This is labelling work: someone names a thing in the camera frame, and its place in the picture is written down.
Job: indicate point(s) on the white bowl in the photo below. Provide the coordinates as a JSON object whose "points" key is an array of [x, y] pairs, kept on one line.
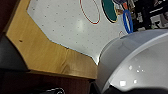
{"points": [[140, 56]]}

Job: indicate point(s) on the teal round disc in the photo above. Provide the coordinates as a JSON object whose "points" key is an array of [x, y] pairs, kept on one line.
{"points": [[109, 10]]}

